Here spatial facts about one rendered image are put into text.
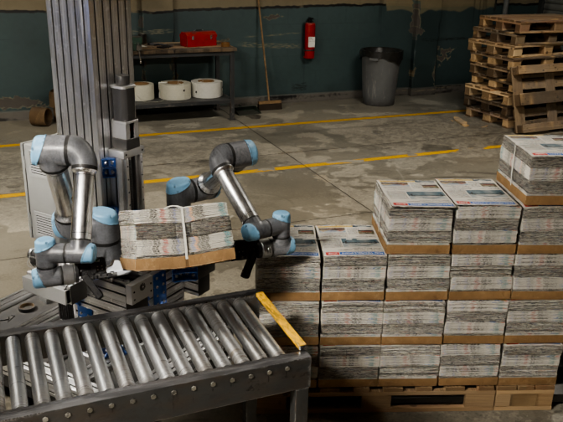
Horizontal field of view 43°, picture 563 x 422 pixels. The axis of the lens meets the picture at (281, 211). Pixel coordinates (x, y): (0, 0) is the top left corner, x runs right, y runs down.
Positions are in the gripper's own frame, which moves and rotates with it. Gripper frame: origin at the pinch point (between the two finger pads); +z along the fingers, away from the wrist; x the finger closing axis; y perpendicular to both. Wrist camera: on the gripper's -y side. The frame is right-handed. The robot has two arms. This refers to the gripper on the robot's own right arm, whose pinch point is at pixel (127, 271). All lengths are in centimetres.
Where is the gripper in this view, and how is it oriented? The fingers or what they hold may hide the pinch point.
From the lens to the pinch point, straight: 287.9
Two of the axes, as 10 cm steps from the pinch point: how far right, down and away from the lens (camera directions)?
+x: -3.5, 0.4, 9.3
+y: -1.2, -9.9, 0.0
